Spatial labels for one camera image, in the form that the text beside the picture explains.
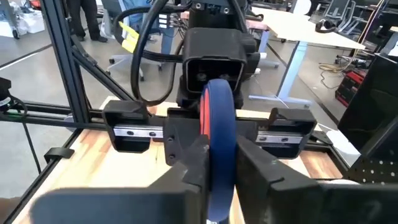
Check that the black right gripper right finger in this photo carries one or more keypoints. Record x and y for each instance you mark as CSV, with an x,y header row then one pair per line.
x,y
326,205

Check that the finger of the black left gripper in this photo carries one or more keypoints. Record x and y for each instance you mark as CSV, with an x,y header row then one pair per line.
x,y
248,132
182,137

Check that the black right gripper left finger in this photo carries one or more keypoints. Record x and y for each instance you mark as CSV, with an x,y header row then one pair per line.
x,y
109,207

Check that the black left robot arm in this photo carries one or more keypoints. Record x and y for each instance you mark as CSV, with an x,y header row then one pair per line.
x,y
214,11

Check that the grey office chair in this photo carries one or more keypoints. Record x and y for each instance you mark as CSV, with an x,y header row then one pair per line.
x,y
124,60

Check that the person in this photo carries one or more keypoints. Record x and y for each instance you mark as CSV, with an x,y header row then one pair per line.
x,y
87,18
136,14

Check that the red crate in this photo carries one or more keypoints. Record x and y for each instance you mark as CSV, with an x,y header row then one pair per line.
x,y
351,88

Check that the black headphones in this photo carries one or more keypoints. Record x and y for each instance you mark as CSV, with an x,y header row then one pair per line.
x,y
325,27

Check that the black frame bracket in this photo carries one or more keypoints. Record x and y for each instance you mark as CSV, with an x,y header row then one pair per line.
x,y
59,153

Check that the black aluminium table frame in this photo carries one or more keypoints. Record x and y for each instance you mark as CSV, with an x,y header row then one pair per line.
x,y
62,62

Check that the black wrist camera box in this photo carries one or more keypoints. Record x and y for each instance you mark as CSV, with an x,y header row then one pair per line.
x,y
217,43

